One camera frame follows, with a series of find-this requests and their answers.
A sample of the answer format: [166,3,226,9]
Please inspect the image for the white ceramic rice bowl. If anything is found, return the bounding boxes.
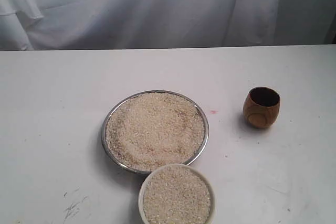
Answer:
[138,164,215,223]

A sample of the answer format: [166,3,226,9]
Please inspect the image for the round steel rice plate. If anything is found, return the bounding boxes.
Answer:
[101,90,209,175]

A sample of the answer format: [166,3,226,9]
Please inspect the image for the white backdrop cloth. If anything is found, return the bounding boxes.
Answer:
[1,0,335,51]

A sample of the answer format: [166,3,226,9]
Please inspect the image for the brown wooden cup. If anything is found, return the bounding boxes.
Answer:
[243,87,281,129]

